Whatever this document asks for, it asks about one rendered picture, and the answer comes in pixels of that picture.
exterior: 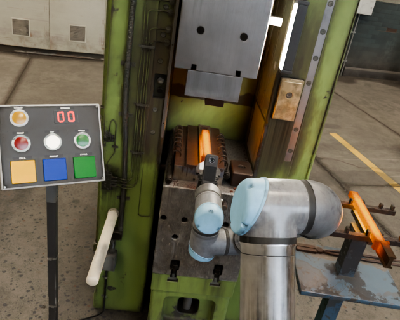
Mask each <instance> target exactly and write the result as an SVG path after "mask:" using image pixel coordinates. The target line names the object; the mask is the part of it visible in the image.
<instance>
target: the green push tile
mask: <svg viewBox="0 0 400 320"><path fill-rule="evenodd" d="M73 165H74V178H88V177H96V176H97V173H96V165H95V157H94V156H84V157H73Z"/></svg>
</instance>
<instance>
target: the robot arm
mask: <svg viewBox="0 0 400 320"><path fill-rule="evenodd" d="M217 166H218V156H217V155H214V154H207V155H205V160H204V161H203V162H201V163H200V164H198V165H197V167H196V175H198V179H199V180H198V182H197V184H196V191H195V212H194V219H193V223H192V230H191V234H190V240H189V253H190V255H191V257H192V258H194V259H195V260H198V261H200V262H209V261H211V260H212V259H213V258H214V256H215V255H217V256H223V255H240V256H241V271H240V314H239V320H295V247H296V245H297V238H299V237H304V238H306V239H320V238H324V237H326V236H329V235H330V234H332V233H333V232H334V231H336V229H337V228H338V226H339V225H340V223H341V221H342V215H343V209H342V204H341V201H340V199H339V197H338V196H337V195H336V193H335V192H334V191H333V190H332V189H331V188H329V187H328V186H327V185H325V184H323V183H320V182H316V181H313V180H294V179H278V178H266V177H261V178H247V179H245V180H243V181H242V182H241V183H240V184H239V185H238V186H237V189H236V191H235V193H234V196H233V199H232V204H231V208H230V221H231V224H230V226H231V229H221V227H222V225H223V220H224V215H223V209H222V202H223V199H222V198H221V192H220V189H219V188H218V187H217V184H218V182H217V180H219V178H220V174H221V171H220V169H219V168H218V167H217Z"/></svg>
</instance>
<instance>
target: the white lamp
mask: <svg viewBox="0 0 400 320"><path fill-rule="evenodd" d="M46 144H47V146H48V147H50V148H52V149H54V148H56V147H58V146H59V144H60V140H59V138H58V137H56V136H55V135H51V136H49V137H48V138H47V139H46Z"/></svg>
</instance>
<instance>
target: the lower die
mask: <svg viewBox="0 0 400 320"><path fill-rule="evenodd" d="M201 126H204V127H208V130H209V133H210V146H211V154H214V155H217V156H218V157H219V156H221V155H223V153H222V152H220V154H218V152H219V151H220V150H222V148H219V150H218V147H219V146H221V145H222V144H221V143H219V144H218V145H217V143H218V142H221V139H219V140H218V141H217V138H220V135H219V136H218V137H216V136H217V135H218V134H219V133H220V130H219V129H218V128H210V126H206V125H201V124H199V127H198V126H192V125H188V127H186V126H183V138H182V151H181V153H182V156H181V157H180V153H179V152H178V151H175V162H174V169H173V179H175V180H185V181H190V182H198V180H199V179H198V175H196V167H197V165H198V164H200V163H201V155H202V148H201ZM221 160H223V156H222V157H221V158H220V159H218V166H217V167H218V168H219V169H220V171H221V174H220V178H219V180H217V182H218V185H222V180H223V174H224V170H225V167H224V162H223V161H222V162H221V163H220V164H219V162H220V161H221ZM193 178H195V180H194V181H193V180H192V179H193Z"/></svg>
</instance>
